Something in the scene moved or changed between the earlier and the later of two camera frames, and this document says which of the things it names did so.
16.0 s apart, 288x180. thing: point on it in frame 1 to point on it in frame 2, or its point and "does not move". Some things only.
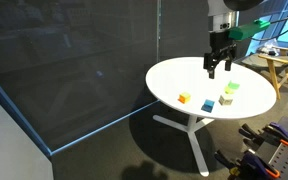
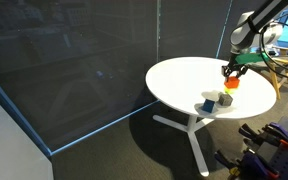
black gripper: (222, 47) to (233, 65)
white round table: (184, 85) does not move
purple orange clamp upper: (273, 133) does not move
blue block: (207, 106) does not move
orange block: (184, 97) to (232, 82)
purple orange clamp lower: (248, 167) does not move
